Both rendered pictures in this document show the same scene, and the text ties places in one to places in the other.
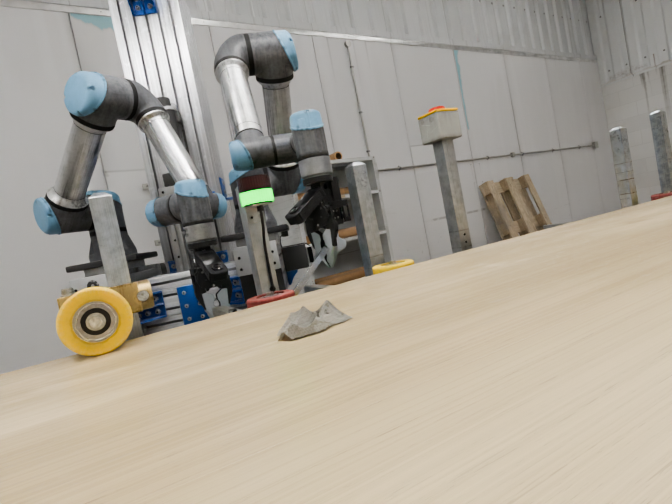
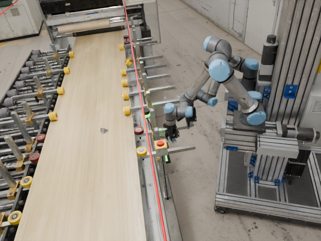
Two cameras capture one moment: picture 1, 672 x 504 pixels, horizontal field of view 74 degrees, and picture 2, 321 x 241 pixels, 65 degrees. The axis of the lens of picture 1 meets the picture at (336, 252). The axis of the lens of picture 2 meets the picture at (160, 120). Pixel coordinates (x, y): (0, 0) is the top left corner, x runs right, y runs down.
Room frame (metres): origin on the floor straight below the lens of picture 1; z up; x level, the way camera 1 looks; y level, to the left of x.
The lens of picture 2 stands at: (1.54, -1.30, 2.26)
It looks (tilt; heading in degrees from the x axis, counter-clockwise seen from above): 38 degrees down; 113
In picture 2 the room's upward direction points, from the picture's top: 7 degrees counter-clockwise
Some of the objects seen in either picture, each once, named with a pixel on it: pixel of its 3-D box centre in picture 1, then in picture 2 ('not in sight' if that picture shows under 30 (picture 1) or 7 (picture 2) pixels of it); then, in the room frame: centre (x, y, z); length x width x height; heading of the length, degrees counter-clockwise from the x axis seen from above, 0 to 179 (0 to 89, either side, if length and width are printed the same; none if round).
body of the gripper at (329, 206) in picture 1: (324, 202); (171, 129); (1.07, 0.00, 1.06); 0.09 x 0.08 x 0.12; 138
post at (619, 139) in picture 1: (629, 200); not in sight; (1.45, -0.96, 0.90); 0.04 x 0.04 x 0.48; 28
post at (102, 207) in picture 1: (130, 334); (151, 113); (0.75, 0.37, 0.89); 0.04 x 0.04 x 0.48; 28
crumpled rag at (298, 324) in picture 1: (306, 316); (103, 129); (0.44, 0.04, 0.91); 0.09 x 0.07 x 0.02; 143
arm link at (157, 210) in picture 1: (173, 209); (199, 94); (1.19, 0.40, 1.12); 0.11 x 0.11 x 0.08; 57
